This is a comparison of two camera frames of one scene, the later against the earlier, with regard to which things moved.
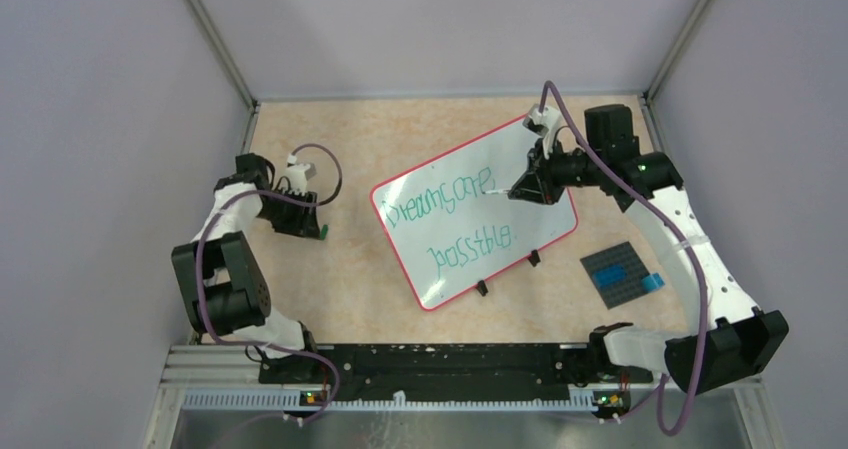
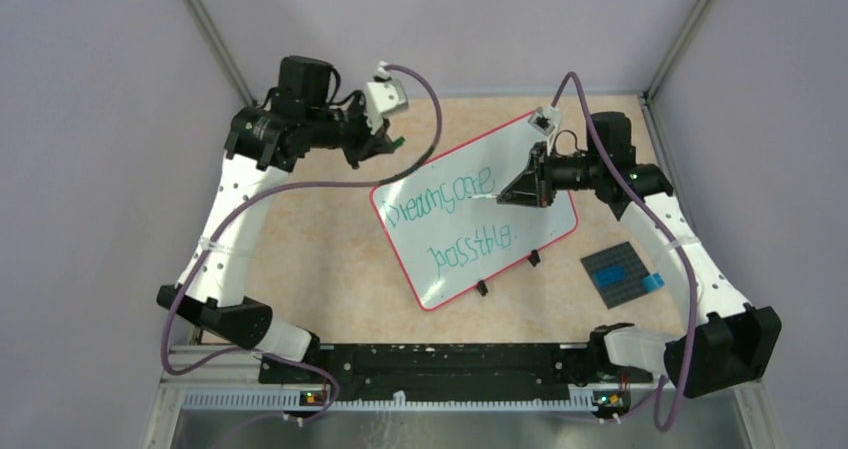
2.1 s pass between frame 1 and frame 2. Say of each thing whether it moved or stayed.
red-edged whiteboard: stayed
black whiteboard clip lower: stayed
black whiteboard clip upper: stayed
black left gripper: moved
